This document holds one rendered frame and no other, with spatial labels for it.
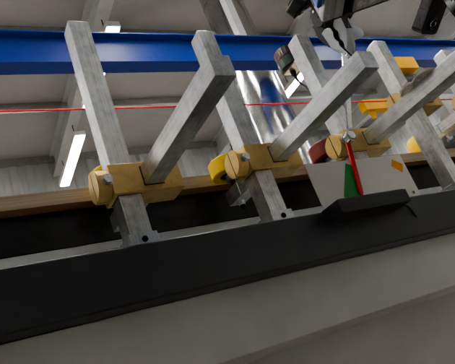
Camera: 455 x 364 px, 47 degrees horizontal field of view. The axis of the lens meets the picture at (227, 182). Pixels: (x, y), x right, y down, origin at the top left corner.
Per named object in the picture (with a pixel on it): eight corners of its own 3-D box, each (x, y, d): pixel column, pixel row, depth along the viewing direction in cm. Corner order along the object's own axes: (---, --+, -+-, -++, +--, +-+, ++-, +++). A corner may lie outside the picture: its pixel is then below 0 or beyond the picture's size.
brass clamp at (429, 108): (445, 103, 126) (435, 86, 128) (409, 104, 119) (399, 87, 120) (427, 118, 131) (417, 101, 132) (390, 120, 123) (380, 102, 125)
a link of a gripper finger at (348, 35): (377, 45, 109) (357, 11, 112) (357, 45, 106) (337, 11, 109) (368, 55, 112) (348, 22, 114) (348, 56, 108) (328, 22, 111)
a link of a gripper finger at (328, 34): (367, 55, 111) (348, 22, 114) (348, 55, 108) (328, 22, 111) (359, 65, 114) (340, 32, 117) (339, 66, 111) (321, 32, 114)
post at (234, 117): (304, 250, 87) (211, 27, 104) (287, 253, 85) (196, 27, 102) (293, 258, 89) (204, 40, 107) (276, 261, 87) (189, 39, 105)
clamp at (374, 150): (392, 146, 109) (381, 126, 111) (345, 151, 102) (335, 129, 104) (375, 160, 114) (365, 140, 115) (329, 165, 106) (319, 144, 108)
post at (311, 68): (403, 225, 100) (306, 32, 117) (391, 227, 98) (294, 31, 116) (391, 232, 103) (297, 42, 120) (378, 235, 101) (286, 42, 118)
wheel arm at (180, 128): (241, 81, 60) (229, 52, 62) (216, 81, 58) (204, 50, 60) (133, 234, 94) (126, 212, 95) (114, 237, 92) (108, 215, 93)
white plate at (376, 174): (422, 196, 105) (400, 153, 109) (327, 213, 92) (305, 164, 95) (421, 197, 106) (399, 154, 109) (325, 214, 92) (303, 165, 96)
